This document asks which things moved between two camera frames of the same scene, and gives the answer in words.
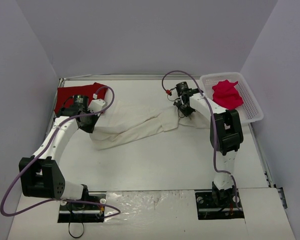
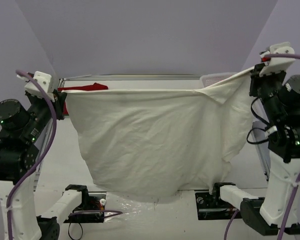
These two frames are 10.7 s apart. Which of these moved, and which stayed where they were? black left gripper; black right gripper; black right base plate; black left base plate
Moved: black left gripper; black right gripper
Stayed: black left base plate; black right base plate
